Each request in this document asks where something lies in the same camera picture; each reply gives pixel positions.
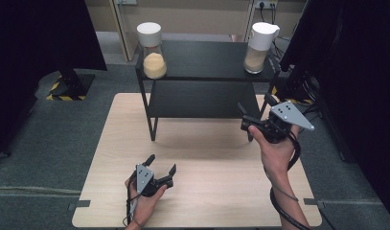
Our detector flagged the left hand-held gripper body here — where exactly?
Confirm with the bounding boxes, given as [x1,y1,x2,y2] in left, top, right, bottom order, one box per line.
[130,163,174,197]

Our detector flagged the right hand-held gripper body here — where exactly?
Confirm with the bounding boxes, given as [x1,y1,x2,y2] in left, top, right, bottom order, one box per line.
[241,100,315,144]

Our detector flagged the black metal shelf rack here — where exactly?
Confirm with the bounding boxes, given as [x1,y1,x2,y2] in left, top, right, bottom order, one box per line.
[134,39,282,142]

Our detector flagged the glass jar with brown powder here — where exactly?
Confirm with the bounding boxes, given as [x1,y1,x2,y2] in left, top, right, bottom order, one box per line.
[242,21,281,75]

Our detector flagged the person's left hand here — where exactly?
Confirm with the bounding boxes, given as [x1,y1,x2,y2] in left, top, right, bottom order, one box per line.
[124,177,168,225]

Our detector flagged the person's right hand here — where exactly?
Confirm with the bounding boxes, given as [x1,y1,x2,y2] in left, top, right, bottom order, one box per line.
[247,125,301,180]

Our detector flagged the black tape strip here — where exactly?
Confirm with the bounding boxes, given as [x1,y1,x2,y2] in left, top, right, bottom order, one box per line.
[67,199,92,211]
[303,197,325,208]

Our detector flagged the glass jar with yellow powder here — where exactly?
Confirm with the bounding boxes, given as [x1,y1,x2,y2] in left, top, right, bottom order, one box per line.
[136,21,168,80]

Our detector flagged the black stand base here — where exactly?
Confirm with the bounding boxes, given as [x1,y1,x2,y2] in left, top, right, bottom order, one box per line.
[48,67,97,102]

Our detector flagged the left hand-held gripper cable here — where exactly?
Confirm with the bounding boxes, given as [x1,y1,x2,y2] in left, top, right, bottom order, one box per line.
[122,181,143,228]

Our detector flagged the hand-held gripper cable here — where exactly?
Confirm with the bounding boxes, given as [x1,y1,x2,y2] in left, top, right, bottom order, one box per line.
[268,129,311,230]
[122,181,143,228]

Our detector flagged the right hand-held gripper cable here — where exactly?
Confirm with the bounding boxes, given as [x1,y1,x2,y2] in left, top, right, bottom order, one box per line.
[268,129,311,230]

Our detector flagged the white wall socket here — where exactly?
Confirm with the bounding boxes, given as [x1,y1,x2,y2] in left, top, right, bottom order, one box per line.
[254,0,279,10]

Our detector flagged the white door frame post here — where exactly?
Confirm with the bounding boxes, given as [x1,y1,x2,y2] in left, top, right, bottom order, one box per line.
[108,0,137,62]

